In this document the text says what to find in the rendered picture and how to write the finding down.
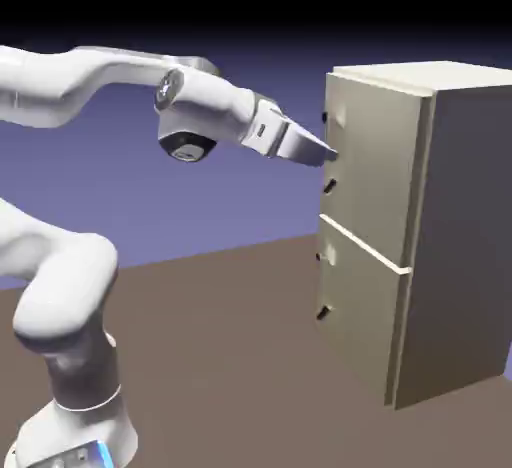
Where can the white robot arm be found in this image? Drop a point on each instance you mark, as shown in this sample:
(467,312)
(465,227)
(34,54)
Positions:
(80,76)

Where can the beige cabinet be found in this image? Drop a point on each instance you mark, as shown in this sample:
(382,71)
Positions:
(460,236)

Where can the beige tall cabinet door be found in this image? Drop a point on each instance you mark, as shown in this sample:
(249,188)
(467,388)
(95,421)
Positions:
(372,180)

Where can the beige short cabinet door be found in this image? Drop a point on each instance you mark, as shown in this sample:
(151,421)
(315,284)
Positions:
(360,316)

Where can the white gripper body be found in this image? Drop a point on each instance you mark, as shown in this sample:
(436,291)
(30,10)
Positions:
(300,144)

